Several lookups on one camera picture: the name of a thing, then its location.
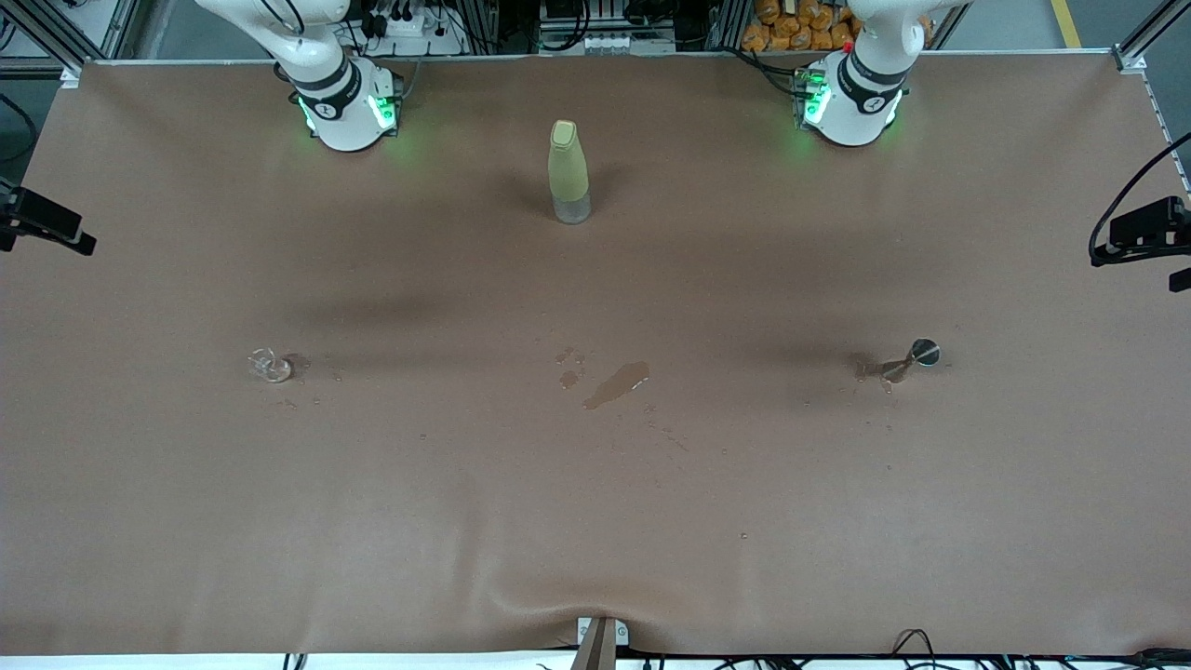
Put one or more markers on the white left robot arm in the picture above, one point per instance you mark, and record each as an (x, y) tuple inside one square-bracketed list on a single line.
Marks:
[(851, 116)]

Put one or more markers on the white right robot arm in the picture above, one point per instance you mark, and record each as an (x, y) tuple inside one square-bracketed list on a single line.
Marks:
[(344, 121)]

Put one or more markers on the clear glass measuring beaker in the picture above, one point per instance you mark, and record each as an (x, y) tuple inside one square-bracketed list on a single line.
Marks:
[(275, 370)]

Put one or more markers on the aluminium frame post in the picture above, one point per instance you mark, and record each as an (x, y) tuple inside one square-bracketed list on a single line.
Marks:
[(70, 76), (1130, 60)]

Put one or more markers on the white terminal strip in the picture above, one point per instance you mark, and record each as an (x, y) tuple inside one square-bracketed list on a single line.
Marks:
[(609, 43)]

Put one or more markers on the orange snack packets pile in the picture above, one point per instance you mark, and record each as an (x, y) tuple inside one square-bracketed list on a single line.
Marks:
[(786, 28)]

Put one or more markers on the metal table edge bracket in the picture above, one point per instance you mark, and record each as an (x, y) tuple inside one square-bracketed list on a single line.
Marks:
[(600, 647)]

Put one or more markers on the brown liquid puddle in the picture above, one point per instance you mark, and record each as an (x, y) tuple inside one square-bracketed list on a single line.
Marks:
[(614, 384)]

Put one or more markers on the steel jigger cup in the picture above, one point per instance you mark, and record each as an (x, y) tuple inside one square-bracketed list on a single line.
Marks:
[(924, 352)]

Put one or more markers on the brown table cover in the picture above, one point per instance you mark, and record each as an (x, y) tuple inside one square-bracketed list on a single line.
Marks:
[(595, 512)]

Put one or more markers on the white power strip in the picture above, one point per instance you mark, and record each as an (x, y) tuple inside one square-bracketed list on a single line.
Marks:
[(409, 26)]

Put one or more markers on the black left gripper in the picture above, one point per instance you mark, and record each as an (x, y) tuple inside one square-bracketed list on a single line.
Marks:
[(1143, 224)]

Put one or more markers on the yellow-green bottle shaker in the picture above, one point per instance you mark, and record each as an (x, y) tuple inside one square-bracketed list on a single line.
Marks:
[(568, 167)]

